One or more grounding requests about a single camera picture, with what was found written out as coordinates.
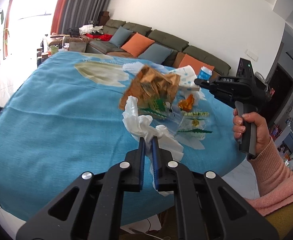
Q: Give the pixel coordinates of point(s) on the green sectional sofa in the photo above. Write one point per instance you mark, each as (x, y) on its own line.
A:
(178, 46)

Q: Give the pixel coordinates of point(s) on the person's right hand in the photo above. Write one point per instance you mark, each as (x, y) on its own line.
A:
(263, 136)

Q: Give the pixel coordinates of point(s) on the grey orange curtain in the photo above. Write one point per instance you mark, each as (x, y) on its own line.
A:
(76, 13)

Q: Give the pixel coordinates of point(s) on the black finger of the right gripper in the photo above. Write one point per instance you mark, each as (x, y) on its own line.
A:
(202, 83)

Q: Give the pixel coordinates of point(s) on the red clothes on sofa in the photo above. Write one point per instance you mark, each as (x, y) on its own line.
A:
(103, 37)

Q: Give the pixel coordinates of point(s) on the gold foil snack bag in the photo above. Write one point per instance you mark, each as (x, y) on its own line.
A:
(152, 89)

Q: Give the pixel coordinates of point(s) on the orange cushion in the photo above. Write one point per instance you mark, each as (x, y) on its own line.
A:
(194, 63)
(137, 44)

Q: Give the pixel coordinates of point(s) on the clear printed plastic wrapper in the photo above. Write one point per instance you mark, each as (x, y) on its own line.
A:
(195, 123)

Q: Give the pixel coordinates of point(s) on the blue cushion middle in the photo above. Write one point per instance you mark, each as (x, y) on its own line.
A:
(156, 53)

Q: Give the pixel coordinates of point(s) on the blue cushion far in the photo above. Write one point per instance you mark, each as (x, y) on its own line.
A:
(120, 36)

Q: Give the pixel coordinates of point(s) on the orange cushion near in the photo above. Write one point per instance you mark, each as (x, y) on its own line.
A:
(194, 63)

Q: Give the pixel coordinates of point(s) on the cluttered coffee table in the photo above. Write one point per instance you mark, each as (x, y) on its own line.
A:
(53, 43)

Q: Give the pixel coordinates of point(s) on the orange cushion far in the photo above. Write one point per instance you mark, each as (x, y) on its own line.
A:
(137, 44)

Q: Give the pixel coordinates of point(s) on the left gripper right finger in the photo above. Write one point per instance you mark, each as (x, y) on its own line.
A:
(206, 206)

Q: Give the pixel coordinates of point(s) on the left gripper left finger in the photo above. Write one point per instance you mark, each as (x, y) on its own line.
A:
(91, 206)

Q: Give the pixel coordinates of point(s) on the orange candy wrapper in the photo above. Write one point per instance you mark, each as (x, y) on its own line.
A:
(186, 104)

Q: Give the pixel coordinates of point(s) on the blue floral tablecloth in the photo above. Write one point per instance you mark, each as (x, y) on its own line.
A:
(64, 120)

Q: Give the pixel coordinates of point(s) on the blue cushion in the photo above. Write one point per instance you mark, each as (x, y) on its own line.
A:
(120, 36)
(156, 53)

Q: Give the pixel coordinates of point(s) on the white tissue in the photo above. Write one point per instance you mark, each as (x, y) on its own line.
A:
(139, 126)

